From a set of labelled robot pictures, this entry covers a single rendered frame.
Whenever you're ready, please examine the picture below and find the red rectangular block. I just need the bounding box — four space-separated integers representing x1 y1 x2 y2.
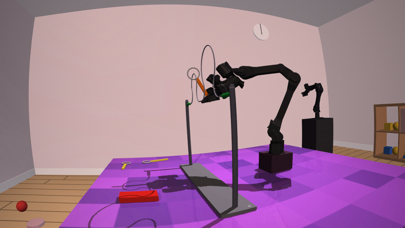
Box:
119 190 159 203

